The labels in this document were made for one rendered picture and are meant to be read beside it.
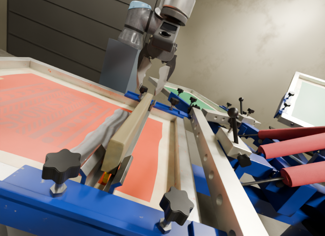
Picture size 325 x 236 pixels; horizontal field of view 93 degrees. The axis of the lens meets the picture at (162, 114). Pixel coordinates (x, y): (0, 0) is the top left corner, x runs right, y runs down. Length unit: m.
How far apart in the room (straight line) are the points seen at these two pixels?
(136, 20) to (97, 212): 0.90
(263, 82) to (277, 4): 1.20
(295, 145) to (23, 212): 0.70
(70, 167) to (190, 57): 2.96
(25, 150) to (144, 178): 0.25
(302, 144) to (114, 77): 0.91
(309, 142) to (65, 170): 0.69
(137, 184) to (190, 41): 2.90
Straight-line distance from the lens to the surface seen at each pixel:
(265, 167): 0.58
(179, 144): 0.50
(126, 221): 0.27
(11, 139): 0.45
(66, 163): 0.24
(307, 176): 0.58
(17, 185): 0.28
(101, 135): 0.47
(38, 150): 0.42
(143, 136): 0.53
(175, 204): 0.23
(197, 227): 0.30
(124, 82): 0.95
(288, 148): 0.68
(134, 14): 0.99
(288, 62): 3.45
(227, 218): 0.33
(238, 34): 3.21
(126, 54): 0.94
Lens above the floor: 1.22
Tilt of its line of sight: 20 degrees down
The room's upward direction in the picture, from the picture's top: 22 degrees clockwise
